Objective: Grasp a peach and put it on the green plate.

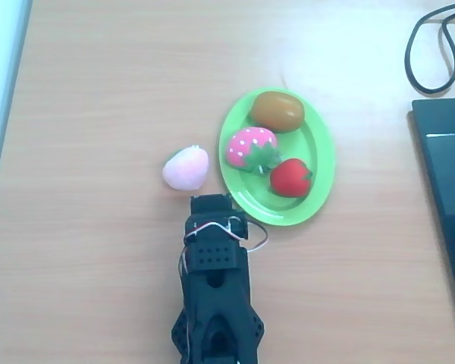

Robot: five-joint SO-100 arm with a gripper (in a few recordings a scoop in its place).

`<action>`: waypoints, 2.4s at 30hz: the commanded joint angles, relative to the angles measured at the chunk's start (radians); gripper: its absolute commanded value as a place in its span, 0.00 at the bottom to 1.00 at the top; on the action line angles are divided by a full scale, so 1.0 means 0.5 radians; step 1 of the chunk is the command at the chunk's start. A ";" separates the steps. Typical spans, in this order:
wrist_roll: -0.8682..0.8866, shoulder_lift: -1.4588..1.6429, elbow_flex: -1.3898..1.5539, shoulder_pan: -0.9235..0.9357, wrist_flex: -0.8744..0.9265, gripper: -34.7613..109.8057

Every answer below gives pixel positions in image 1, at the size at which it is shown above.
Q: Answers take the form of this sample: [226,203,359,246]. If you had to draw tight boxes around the dark laptop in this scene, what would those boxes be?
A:
[407,96,455,334]

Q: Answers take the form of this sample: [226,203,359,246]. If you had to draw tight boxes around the black cable loop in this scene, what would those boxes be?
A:
[403,0,455,96]

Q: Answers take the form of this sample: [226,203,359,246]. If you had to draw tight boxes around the pink plush strawberry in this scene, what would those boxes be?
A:
[226,127,284,176]

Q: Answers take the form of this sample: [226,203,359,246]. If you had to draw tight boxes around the red plush tomato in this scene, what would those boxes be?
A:
[268,158,314,198]

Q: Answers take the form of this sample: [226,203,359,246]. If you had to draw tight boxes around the white red servo wire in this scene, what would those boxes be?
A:
[177,215,269,278]

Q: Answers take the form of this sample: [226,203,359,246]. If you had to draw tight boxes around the brown toy kiwi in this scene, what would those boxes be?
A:
[249,91,306,133]

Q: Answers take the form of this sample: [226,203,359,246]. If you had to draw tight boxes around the pink plush peach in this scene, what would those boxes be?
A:
[162,145,210,191]

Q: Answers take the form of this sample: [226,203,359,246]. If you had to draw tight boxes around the green oval plate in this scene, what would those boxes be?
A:
[215,87,337,228]

